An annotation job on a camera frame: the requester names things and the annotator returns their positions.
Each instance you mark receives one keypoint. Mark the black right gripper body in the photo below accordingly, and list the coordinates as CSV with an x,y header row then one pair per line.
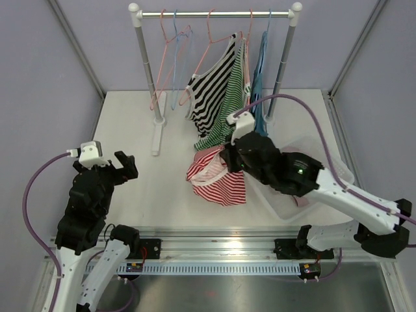
x,y
236,163

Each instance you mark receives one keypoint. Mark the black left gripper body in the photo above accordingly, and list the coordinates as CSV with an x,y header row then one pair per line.
x,y
106,173

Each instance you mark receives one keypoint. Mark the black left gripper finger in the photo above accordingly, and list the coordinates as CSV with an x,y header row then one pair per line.
x,y
123,175
127,162

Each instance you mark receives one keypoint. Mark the red white striped tank top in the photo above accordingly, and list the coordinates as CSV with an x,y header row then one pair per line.
x,y
210,179

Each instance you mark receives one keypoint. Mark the green white striped tank top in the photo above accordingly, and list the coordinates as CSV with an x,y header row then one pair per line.
x,y
232,103

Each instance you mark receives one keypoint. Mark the mauve pink tank top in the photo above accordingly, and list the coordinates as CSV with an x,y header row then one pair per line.
x,y
301,201

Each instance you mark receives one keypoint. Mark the black white striped tank top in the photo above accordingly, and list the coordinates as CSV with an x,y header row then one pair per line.
x,y
207,91

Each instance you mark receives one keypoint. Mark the pink wire hanger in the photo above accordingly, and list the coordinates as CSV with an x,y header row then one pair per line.
x,y
164,75
246,91
208,43

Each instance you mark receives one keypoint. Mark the light blue wire hanger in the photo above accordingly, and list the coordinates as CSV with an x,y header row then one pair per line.
x,y
182,42

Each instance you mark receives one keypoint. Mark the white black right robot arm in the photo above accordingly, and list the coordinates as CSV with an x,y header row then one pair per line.
x,y
376,225

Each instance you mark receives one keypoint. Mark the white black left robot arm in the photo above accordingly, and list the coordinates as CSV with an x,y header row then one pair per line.
x,y
79,229

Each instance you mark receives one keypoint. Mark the blue tank top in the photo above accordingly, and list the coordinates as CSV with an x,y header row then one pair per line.
x,y
260,125

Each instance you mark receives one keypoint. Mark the white plastic basket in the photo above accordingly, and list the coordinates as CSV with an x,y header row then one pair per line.
x,y
282,206

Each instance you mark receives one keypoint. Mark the white silver clothes rack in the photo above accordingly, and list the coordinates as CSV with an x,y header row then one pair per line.
x,y
159,106

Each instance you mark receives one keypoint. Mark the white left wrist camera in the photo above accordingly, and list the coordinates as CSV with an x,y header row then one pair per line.
x,y
89,155

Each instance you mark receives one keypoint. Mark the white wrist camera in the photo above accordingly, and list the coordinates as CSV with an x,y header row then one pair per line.
x,y
244,124
89,155

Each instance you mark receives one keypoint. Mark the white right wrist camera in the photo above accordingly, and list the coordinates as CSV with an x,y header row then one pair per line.
x,y
244,124

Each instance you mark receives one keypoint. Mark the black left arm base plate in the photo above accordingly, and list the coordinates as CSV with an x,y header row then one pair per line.
x,y
146,249

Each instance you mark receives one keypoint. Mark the aluminium mounting rail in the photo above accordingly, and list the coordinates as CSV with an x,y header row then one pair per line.
x,y
211,243

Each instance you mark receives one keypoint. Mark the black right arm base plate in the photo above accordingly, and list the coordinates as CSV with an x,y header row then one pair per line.
x,y
286,250

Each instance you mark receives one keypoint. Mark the white slotted cable duct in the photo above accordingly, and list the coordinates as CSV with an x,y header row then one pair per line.
x,y
216,269

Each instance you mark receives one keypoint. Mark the blue wire hanger rightmost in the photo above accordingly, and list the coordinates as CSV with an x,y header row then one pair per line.
x,y
269,21

